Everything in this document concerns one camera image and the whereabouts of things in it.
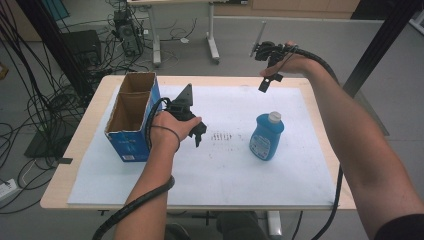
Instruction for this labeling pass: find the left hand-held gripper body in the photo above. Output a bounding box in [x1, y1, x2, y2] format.
[165, 83, 208, 138]

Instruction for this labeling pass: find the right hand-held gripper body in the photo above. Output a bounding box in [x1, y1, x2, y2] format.
[249, 20, 299, 69]

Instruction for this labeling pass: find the blue bottle with white cap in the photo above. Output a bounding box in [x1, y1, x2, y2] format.
[248, 111, 285, 162]

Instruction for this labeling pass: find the blue cardboard box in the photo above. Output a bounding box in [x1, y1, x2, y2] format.
[104, 71, 163, 163]

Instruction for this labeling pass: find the person's right hand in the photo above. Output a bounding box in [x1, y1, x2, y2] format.
[260, 40, 323, 79]

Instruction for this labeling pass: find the person's left hand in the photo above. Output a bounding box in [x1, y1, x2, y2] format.
[149, 111, 203, 155]

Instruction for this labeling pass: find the white paper sheet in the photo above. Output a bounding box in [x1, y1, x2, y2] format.
[67, 84, 337, 207]

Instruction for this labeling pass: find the computer tower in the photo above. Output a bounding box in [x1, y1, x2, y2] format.
[112, 8, 145, 58]

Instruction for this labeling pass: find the white table leg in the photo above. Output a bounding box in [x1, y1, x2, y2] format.
[266, 210, 283, 239]

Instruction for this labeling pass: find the black box on floor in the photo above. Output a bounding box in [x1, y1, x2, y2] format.
[61, 29, 103, 68]

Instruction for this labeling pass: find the white power strip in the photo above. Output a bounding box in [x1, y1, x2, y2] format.
[0, 178, 18, 202]

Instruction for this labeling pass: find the black hair tie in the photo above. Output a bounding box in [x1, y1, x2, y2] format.
[151, 124, 181, 153]

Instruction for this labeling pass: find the white desk frame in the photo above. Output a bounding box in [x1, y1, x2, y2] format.
[128, 0, 250, 66]

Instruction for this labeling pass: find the black corrugated left gripper cable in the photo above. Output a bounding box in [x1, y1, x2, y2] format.
[91, 96, 176, 240]

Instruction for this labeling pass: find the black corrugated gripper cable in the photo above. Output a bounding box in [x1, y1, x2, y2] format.
[286, 46, 345, 240]
[91, 96, 176, 240]

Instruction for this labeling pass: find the black metal post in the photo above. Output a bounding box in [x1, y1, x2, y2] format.
[14, 0, 95, 98]
[342, 0, 424, 98]

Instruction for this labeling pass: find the black corrugated right gripper cable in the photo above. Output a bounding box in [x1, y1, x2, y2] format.
[286, 46, 345, 240]

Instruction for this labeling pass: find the tangle of black cables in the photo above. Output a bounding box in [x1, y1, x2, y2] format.
[0, 0, 151, 215]

